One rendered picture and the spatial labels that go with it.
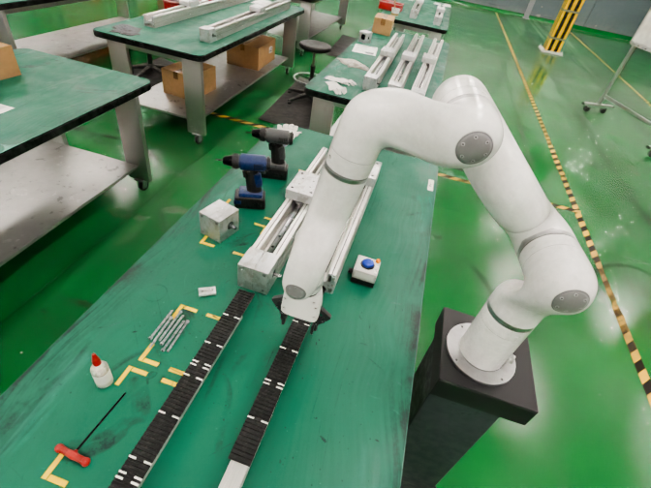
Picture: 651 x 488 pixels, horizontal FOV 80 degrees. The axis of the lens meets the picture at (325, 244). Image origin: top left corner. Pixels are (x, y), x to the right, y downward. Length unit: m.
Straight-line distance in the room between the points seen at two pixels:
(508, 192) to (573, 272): 0.20
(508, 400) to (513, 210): 0.54
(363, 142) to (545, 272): 0.43
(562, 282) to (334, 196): 0.45
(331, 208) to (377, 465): 0.60
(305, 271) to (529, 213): 0.43
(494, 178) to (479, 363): 0.54
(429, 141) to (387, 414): 0.70
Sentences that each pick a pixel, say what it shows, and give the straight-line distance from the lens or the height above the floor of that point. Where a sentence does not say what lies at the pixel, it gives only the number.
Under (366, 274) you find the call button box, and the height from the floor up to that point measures 0.83.
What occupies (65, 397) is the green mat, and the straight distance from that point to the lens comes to 1.14.
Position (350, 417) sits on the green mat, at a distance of 1.05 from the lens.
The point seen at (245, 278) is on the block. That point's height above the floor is 0.82.
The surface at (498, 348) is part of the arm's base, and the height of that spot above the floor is 0.97.
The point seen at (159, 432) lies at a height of 0.81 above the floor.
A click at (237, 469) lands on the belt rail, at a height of 0.81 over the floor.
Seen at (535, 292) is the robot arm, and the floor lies 1.21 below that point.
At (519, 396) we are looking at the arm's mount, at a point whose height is 0.85.
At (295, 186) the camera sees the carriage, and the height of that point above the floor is 0.90.
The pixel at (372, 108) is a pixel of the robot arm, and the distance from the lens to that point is 0.68.
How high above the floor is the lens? 1.71
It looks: 40 degrees down
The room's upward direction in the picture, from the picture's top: 11 degrees clockwise
